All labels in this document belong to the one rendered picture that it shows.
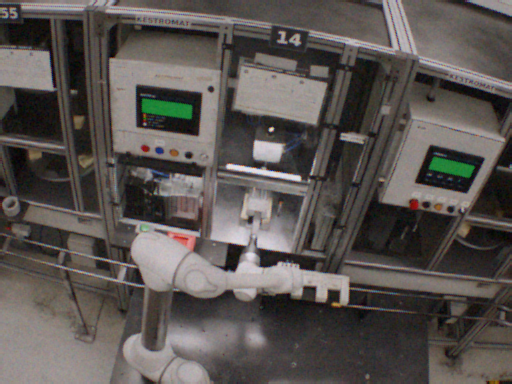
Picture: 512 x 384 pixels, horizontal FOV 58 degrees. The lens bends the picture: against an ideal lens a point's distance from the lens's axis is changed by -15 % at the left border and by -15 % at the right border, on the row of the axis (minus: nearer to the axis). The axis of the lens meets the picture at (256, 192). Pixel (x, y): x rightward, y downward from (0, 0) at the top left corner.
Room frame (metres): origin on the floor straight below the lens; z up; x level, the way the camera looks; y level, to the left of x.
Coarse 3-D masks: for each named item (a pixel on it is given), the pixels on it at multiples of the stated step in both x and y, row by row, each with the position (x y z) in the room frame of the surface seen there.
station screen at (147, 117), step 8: (144, 96) 1.47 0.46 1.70; (152, 96) 1.47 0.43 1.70; (160, 96) 1.47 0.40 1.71; (184, 104) 1.47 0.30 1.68; (192, 104) 1.47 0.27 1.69; (144, 112) 1.47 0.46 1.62; (192, 112) 1.47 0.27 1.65; (144, 120) 1.47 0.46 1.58; (152, 120) 1.47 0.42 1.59; (160, 120) 1.47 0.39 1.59; (168, 120) 1.47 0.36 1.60; (176, 120) 1.47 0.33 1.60; (184, 120) 1.47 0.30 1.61; (192, 120) 1.47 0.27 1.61; (160, 128) 1.47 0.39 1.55; (168, 128) 1.47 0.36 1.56; (176, 128) 1.47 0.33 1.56; (184, 128) 1.47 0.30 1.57; (192, 128) 1.47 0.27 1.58
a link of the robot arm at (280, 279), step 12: (228, 276) 1.03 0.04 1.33; (240, 276) 1.08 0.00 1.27; (252, 276) 1.11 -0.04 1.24; (264, 276) 1.13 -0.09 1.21; (276, 276) 1.17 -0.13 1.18; (288, 276) 1.21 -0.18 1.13; (300, 276) 1.23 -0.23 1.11; (228, 288) 1.01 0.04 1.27; (240, 288) 1.05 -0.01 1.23; (264, 288) 1.20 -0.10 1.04; (276, 288) 1.17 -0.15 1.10; (288, 288) 1.18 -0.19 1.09; (300, 288) 1.21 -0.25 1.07
